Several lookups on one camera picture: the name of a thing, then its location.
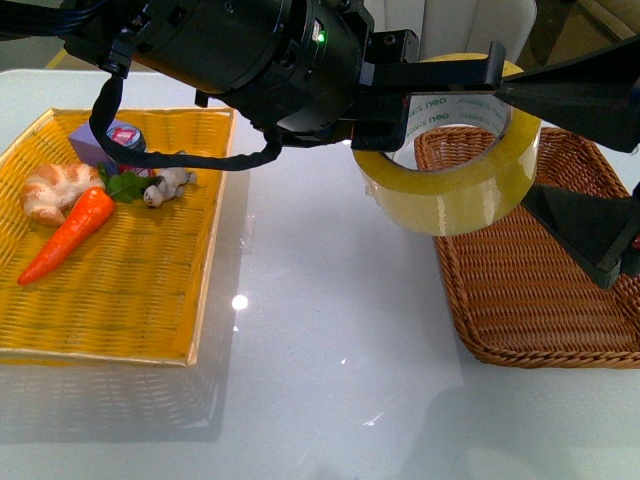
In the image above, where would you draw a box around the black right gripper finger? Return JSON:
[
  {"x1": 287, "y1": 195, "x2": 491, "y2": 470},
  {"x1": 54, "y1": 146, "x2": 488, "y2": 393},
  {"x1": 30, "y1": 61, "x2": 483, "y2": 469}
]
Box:
[
  {"x1": 495, "y1": 35, "x2": 639, "y2": 153},
  {"x1": 522, "y1": 184, "x2": 639, "y2": 289}
]

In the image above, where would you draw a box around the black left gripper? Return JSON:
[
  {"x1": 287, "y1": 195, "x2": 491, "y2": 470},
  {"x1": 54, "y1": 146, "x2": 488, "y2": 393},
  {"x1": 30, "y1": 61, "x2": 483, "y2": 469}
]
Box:
[{"x1": 134, "y1": 1, "x2": 417, "y2": 151}]

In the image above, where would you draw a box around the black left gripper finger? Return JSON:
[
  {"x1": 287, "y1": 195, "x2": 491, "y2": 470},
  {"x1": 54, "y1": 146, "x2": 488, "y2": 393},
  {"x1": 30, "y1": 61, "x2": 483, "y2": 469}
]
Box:
[{"x1": 372, "y1": 42, "x2": 506, "y2": 95}]

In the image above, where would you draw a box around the yellow wicker basket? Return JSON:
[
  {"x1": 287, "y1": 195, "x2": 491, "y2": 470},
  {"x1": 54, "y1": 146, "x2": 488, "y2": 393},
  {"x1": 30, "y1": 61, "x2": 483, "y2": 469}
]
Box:
[{"x1": 1, "y1": 109, "x2": 226, "y2": 366}]

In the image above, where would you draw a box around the small grey plush toy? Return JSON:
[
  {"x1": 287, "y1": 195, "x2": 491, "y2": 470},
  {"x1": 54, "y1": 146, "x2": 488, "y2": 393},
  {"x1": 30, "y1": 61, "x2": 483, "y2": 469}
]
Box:
[{"x1": 143, "y1": 167, "x2": 197, "y2": 208}]

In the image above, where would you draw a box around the small round pink-lid jar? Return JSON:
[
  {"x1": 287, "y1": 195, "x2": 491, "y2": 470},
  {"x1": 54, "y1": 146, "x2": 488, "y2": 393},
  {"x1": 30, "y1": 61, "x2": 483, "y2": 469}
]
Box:
[{"x1": 106, "y1": 123, "x2": 147, "y2": 152}]

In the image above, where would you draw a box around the purple box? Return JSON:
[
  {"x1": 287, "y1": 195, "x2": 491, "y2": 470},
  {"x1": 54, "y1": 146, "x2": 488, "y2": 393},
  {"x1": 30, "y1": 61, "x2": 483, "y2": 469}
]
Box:
[{"x1": 68, "y1": 120, "x2": 125, "y2": 169}]

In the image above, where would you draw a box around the orange toy carrot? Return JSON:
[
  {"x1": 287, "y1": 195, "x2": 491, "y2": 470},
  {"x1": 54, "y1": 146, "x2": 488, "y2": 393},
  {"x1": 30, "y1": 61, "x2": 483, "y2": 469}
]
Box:
[{"x1": 17, "y1": 187, "x2": 116, "y2": 286}]

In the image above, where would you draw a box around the toy croissant bread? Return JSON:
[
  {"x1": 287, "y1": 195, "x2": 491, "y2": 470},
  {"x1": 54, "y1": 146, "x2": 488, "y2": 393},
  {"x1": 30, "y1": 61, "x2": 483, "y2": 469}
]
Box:
[{"x1": 20, "y1": 163, "x2": 105, "y2": 227}]

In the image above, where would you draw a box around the black sleeved cable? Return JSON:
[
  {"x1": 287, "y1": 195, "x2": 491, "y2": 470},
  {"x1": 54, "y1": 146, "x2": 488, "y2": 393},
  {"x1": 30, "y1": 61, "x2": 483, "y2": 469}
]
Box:
[{"x1": 88, "y1": 74, "x2": 286, "y2": 173}]

